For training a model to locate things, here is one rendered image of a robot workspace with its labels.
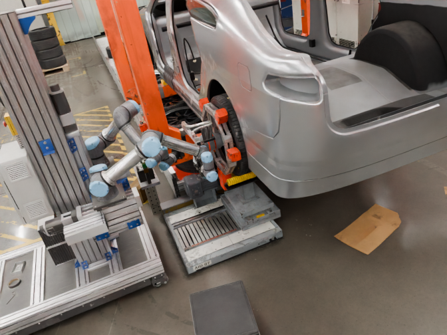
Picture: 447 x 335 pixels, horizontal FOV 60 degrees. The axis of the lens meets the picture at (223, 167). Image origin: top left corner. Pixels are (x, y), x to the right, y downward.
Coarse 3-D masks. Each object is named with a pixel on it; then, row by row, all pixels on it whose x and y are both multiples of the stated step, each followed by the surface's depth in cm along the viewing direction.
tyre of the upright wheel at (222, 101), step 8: (216, 96) 294; (224, 96) 290; (216, 104) 296; (224, 104) 281; (232, 112) 276; (232, 120) 274; (232, 128) 276; (240, 128) 274; (240, 136) 274; (240, 144) 275; (224, 160) 327; (240, 160) 283; (240, 168) 290; (248, 168) 292
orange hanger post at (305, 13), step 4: (300, 0) 546; (304, 0) 537; (308, 0) 534; (304, 4) 540; (308, 4) 536; (304, 8) 543; (308, 8) 539; (304, 12) 546; (308, 12) 541; (300, 16) 553; (304, 16) 549; (308, 16) 544; (304, 20) 553; (308, 20) 546; (304, 24) 556; (308, 24) 549; (304, 28) 559; (308, 28) 552; (304, 32) 563; (308, 32) 554
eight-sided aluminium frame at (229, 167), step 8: (208, 104) 297; (208, 112) 293; (224, 128) 281; (224, 136) 276; (224, 144) 280; (232, 144) 279; (216, 152) 328; (216, 160) 323; (224, 168) 302; (232, 168) 296
